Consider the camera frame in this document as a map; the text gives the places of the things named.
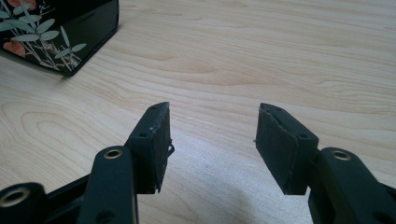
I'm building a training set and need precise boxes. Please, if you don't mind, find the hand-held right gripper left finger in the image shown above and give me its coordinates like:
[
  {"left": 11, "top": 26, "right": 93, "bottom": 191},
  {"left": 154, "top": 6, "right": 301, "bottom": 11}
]
[{"left": 124, "top": 101, "right": 176, "bottom": 195}]

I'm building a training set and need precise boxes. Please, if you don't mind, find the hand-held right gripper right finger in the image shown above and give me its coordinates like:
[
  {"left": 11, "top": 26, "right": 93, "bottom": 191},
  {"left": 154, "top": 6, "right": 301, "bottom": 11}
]
[{"left": 255, "top": 102, "right": 320, "bottom": 196}]

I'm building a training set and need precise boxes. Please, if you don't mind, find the black floral tray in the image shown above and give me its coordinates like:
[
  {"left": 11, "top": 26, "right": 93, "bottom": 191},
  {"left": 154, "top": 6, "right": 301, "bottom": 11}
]
[{"left": 0, "top": 0, "right": 120, "bottom": 77}]

